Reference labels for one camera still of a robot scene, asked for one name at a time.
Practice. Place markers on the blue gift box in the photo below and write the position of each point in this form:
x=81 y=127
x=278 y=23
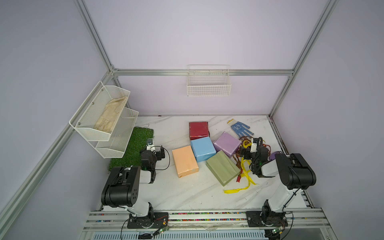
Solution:
x=203 y=149

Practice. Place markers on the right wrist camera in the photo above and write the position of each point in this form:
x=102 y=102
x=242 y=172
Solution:
x=254 y=147

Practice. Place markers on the brown ribbon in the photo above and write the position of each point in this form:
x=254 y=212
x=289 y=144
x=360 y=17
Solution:
x=243 y=139

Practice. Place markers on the red gift box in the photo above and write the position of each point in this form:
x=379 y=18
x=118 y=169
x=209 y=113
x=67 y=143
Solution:
x=198 y=130

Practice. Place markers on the aluminium front rail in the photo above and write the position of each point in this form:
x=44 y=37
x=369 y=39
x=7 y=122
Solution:
x=298 y=224

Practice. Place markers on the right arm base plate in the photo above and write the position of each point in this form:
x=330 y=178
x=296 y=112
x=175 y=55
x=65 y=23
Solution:
x=260 y=219

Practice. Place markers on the purple gift box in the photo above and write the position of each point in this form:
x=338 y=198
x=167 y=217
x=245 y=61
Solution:
x=227 y=143

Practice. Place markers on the beige cloth in basket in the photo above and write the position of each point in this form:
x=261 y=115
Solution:
x=110 y=115

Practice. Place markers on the white mesh shelf basket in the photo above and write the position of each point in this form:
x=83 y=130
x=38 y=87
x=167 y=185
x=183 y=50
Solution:
x=87 y=116
x=116 y=146

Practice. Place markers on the green artificial grass mat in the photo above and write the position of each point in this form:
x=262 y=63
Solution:
x=132 y=156

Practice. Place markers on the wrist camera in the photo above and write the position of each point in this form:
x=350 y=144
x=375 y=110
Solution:
x=254 y=147
x=150 y=144

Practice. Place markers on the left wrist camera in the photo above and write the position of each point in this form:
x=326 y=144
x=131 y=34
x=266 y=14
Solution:
x=150 y=144

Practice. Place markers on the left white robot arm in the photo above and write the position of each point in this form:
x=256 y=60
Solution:
x=122 y=187

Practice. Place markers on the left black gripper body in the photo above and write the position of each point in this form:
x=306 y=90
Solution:
x=157 y=157

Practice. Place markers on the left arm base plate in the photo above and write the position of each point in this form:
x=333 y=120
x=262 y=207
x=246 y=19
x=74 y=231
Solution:
x=151 y=221

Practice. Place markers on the upper white mesh shelf basket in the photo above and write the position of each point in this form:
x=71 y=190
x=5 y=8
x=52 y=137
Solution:
x=87 y=116

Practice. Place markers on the blue dotted work glove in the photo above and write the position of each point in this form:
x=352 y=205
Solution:
x=240 y=129

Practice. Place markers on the green gift box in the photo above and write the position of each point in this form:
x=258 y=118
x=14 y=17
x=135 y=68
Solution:
x=223 y=168

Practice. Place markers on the orange gift box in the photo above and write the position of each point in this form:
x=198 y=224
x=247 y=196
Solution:
x=185 y=161

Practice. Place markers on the purple pink-handled spatula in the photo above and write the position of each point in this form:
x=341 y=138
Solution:
x=273 y=155

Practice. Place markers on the white wire wall basket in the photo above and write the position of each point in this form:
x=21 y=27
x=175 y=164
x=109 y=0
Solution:
x=208 y=81

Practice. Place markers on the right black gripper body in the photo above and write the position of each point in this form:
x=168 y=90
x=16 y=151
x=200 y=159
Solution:
x=248 y=155

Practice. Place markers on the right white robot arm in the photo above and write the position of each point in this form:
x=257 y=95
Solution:
x=294 y=173

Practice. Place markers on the lower white mesh shelf basket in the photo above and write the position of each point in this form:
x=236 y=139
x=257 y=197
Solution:
x=116 y=146

